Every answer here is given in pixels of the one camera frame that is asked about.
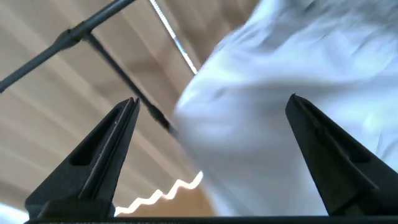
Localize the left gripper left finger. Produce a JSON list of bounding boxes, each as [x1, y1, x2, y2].
[[24, 97, 141, 218]]

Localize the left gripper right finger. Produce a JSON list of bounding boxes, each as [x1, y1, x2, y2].
[[285, 93, 398, 217]]

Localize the pale grey shorts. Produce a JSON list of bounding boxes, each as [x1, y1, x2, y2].
[[172, 0, 398, 217]]

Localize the black clothes rack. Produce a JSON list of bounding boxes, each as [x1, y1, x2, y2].
[[0, 0, 177, 137]]

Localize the beige curtain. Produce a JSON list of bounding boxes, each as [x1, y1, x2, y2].
[[0, 0, 261, 212]]

